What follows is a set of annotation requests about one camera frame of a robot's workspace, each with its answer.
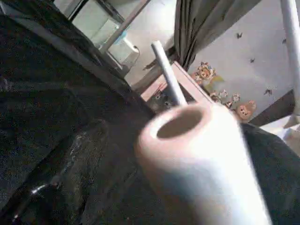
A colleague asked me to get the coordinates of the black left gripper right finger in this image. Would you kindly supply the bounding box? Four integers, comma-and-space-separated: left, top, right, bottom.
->
241, 123, 300, 225

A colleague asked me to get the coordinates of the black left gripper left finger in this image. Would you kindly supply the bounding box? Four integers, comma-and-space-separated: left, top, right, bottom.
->
0, 120, 169, 225

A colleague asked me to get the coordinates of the black shiny table mat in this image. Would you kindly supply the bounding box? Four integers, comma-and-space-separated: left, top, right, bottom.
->
0, 0, 157, 188

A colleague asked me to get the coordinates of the white plastic storage box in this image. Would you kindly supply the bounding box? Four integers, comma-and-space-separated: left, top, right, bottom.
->
110, 32, 140, 66

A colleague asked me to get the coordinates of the grey pleated curtain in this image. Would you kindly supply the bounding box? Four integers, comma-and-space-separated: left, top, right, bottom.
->
174, 0, 237, 70

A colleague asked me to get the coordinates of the cartoon animal wall sticker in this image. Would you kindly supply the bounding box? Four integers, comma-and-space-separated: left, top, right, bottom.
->
191, 61, 257, 121

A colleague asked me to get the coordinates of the glass tank metal frame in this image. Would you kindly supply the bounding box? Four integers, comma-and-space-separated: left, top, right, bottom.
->
67, 0, 153, 71

